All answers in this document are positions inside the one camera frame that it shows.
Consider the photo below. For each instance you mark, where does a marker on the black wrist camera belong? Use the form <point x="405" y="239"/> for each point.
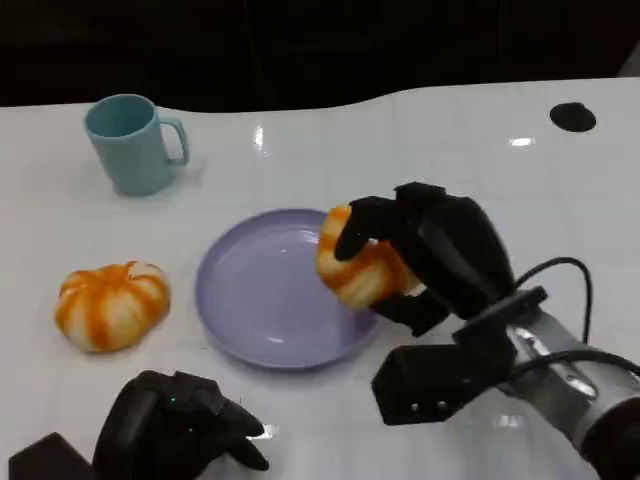
<point x="430" y="380"/>
<point x="50" y="457"/>

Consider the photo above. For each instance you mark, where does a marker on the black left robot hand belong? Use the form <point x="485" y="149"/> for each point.
<point x="150" y="430"/>

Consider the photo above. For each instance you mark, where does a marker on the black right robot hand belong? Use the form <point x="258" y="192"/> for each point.
<point x="460" y="250"/>

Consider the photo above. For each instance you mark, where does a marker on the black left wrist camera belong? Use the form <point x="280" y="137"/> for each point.
<point x="50" y="457"/>

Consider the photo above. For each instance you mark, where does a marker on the pale green mug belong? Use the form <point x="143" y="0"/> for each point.
<point x="132" y="152"/>

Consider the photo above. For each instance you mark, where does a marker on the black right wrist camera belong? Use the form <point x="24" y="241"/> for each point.
<point x="430" y="380"/>

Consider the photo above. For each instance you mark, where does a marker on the orange and white bread roll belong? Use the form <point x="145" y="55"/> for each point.
<point x="112" y="307"/>
<point x="365" y="275"/>

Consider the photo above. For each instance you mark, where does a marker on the lilac plate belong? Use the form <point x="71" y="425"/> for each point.
<point x="260" y="300"/>

